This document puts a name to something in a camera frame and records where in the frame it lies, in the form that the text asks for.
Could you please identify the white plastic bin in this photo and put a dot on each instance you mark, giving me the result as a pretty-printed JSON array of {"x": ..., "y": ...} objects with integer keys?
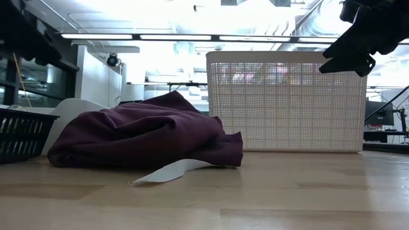
[{"x": 70, "y": 108}]

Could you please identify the dark glass partition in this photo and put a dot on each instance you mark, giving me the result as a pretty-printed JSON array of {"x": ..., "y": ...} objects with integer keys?
[{"x": 48, "y": 83}]

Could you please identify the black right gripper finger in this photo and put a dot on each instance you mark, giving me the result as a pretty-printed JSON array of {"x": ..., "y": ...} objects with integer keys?
[
  {"x": 354, "y": 65},
  {"x": 351, "y": 41}
]

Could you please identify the white paper sheet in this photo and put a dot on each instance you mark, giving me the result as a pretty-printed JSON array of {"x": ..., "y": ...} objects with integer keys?
[{"x": 169, "y": 172}]

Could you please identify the black overhead frame bar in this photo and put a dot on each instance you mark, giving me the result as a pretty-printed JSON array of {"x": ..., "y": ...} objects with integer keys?
[{"x": 214, "y": 37}]

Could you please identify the small black plastic basket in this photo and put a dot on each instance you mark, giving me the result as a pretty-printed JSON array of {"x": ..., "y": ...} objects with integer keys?
[{"x": 22, "y": 137}]

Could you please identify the large white perforated basket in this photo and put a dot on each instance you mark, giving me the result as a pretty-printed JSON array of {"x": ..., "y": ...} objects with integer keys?
[{"x": 281, "y": 108}]

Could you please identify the black table edge rail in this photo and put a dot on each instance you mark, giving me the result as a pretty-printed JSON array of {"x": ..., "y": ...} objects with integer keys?
[{"x": 390, "y": 148}]

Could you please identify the white cabinet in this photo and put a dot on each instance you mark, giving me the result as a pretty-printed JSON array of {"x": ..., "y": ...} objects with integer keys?
[{"x": 96, "y": 80}]

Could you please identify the round black ceiling camera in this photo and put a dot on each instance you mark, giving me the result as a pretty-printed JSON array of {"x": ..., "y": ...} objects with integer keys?
[{"x": 112, "y": 60}]

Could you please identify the dark background desk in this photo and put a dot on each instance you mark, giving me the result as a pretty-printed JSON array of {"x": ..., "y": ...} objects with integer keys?
[{"x": 383, "y": 136}]

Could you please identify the black computer monitor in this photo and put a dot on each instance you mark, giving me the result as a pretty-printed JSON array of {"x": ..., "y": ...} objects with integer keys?
[{"x": 381, "y": 115}]

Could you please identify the purple cloth garment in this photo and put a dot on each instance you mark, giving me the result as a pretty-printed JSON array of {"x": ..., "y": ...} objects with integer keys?
[{"x": 143, "y": 134}]

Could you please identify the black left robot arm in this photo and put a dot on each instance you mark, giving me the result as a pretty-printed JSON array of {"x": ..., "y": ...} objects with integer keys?
[{"x": 22, "y": 32}]

